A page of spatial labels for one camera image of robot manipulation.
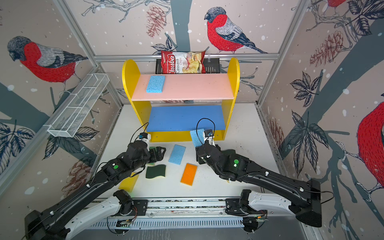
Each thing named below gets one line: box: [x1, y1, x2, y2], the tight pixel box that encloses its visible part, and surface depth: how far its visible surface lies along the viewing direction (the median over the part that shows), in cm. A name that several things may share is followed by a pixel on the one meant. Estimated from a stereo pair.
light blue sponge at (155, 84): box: [146, 75, 166, 93], surface depth 74 cm
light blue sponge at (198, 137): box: [190, 128, 205, 148], surface depth 75 cm
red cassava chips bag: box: [161, 50, 207, 74], surface depth 90 cm
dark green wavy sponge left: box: [145, 164, 167, 179], surface depth 85 cm
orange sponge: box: [180, 163, 198, 187], surface depth 85 cm
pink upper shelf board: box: [131, 73, 234, 101], surface depth 74 cm
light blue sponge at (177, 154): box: [168, 144, 186, 165], surface depth 94 cm
